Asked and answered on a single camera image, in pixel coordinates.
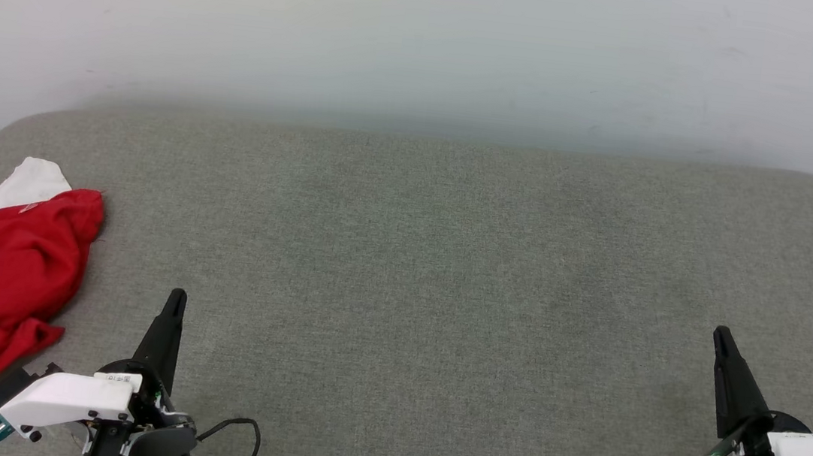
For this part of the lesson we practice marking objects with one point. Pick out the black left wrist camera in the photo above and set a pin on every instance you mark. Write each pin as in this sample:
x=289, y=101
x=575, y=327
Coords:
x=20, y=382

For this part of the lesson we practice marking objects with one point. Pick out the red jersey with white trim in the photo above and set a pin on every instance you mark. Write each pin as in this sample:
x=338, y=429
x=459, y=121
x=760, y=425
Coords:
x=2, y=268

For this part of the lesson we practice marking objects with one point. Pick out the grey fabric sofa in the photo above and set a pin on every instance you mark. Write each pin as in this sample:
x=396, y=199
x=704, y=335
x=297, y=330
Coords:
x=432, y=276

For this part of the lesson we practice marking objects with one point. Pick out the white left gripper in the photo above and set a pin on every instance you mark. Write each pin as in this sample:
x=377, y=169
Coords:
x=71, y=397

